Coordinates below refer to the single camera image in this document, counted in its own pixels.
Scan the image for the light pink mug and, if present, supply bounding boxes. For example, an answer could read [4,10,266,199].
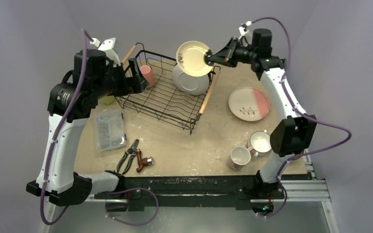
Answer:
[226,146,252,170]

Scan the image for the brown handled tool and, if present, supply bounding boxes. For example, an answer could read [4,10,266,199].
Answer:
[136,149,154,173]

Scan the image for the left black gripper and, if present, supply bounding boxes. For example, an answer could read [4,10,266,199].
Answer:
[94,57,149,99]

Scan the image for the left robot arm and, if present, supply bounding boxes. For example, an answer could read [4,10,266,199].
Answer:
[26,49,147,206]

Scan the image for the cream floral small plate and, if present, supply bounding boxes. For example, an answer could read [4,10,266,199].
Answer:
[176,41,212,77]

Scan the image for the purple cable loop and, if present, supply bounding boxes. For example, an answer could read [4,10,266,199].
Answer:
[105,188,159,227]

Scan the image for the black wire dish rack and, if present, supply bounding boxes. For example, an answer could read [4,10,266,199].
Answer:
[116,42,209,132]

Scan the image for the clear plastic screw box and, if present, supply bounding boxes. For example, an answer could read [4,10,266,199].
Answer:
[94,109,126,151]

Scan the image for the white enamel mug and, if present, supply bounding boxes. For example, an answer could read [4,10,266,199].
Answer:
[247,130,271,157]

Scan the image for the black base frame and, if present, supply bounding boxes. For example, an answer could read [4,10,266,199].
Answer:
[86,175,330,213]

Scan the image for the red rimmed plate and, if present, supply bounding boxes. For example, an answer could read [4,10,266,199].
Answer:
[173,63,212,94]

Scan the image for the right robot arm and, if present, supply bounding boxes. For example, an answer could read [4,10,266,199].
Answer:
[203,28,317,198]

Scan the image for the green mug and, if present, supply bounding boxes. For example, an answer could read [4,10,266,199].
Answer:
[99,96,116,105]

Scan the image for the pink rimmed large plate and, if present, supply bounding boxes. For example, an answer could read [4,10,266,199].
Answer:
[228,87,270,122]

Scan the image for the black pliers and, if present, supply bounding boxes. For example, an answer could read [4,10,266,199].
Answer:
[116,139,139,175]

